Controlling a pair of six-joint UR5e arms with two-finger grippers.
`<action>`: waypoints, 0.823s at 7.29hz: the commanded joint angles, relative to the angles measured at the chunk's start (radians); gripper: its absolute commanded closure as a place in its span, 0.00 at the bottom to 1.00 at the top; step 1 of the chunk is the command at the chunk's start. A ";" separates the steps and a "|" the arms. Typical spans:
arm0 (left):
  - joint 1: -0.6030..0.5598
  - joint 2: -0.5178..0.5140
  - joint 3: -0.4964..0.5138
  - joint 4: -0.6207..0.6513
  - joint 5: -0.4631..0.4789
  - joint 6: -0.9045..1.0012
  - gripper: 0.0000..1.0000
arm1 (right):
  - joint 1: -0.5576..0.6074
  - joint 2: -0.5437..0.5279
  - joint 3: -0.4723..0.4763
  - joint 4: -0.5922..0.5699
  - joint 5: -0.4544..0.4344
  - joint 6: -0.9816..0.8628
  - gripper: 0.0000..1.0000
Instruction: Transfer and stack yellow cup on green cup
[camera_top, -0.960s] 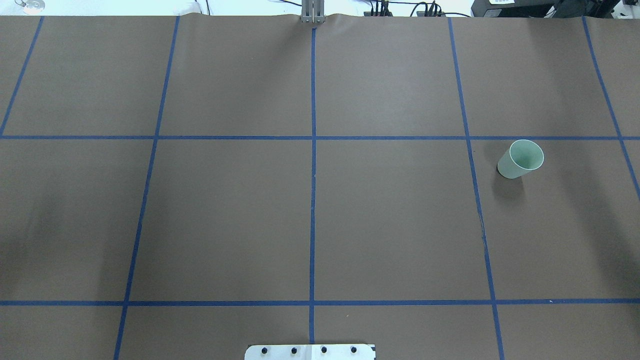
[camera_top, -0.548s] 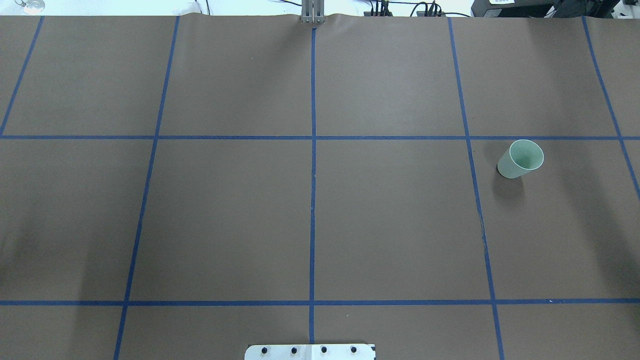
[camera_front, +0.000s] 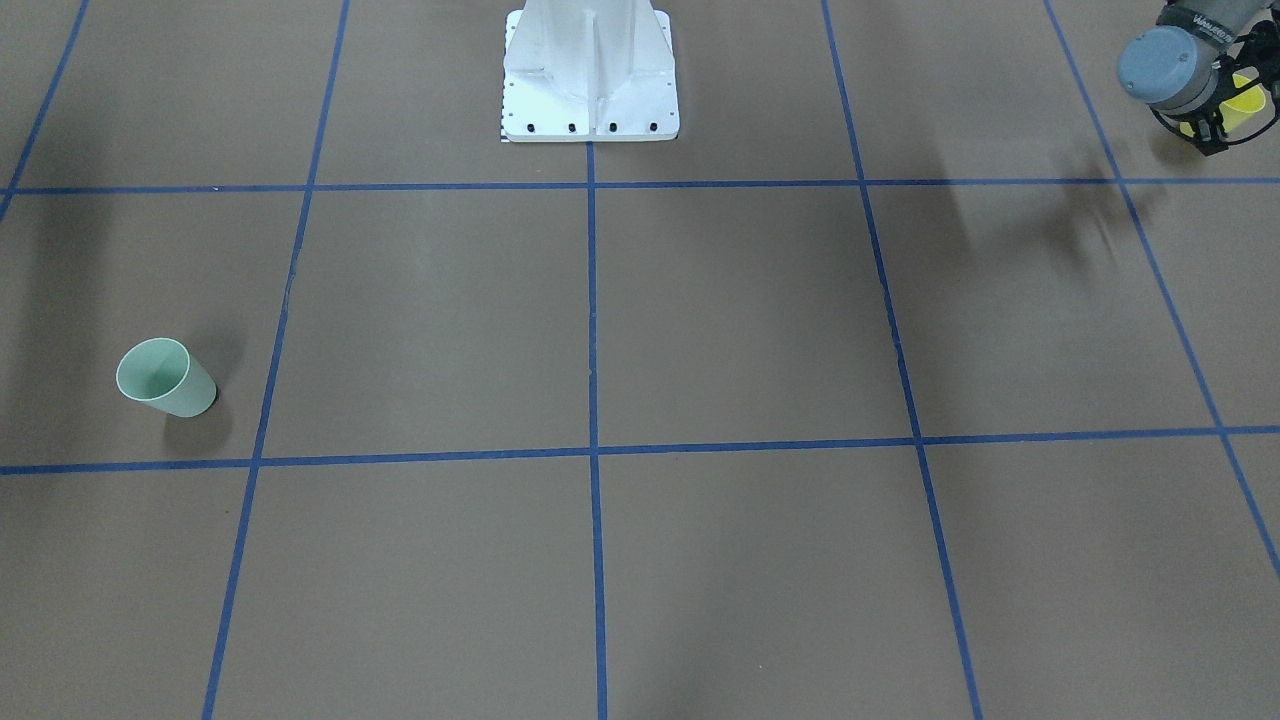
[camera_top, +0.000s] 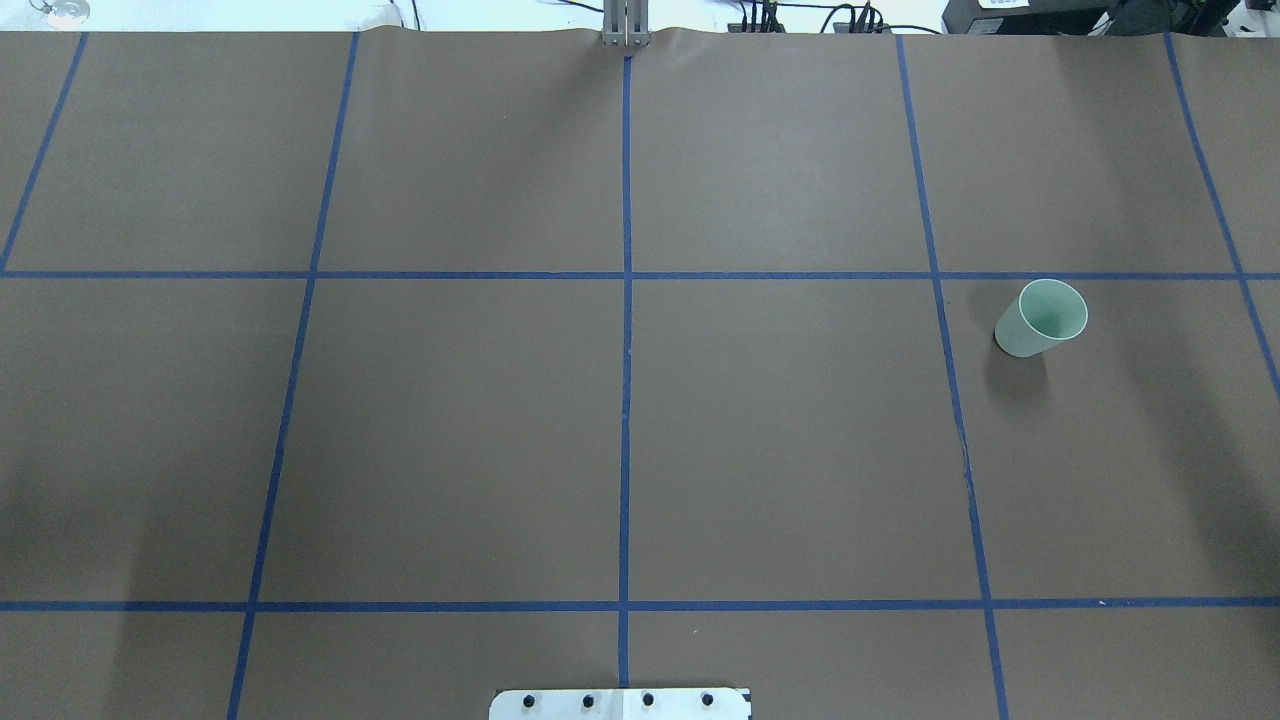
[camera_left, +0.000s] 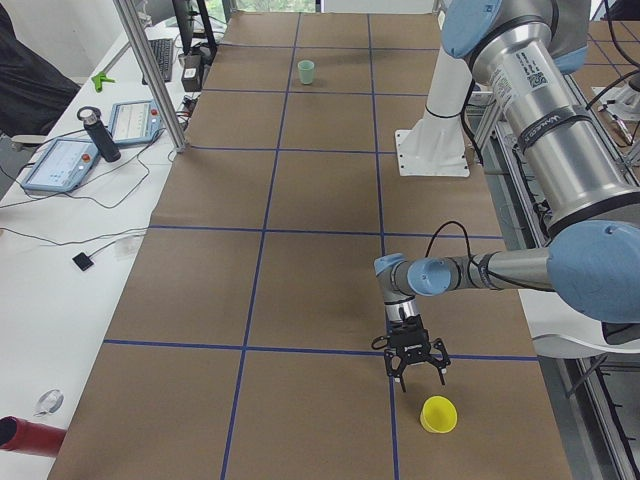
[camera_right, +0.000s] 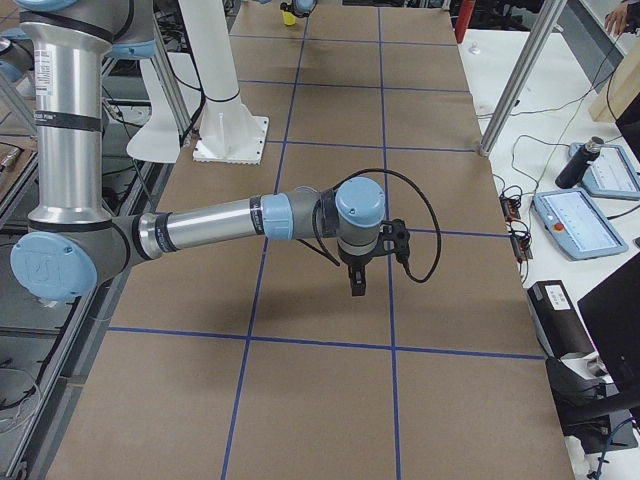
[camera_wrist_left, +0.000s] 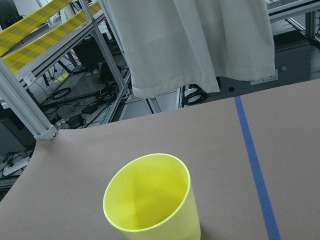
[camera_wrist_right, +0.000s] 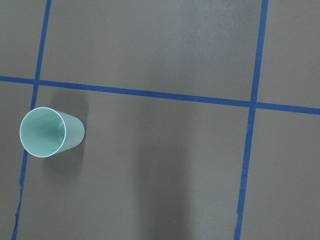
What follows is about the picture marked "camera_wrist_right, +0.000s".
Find green plastic cup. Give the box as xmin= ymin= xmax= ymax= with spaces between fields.
xmin=19 ymin=107 xmax=85 ymax=158

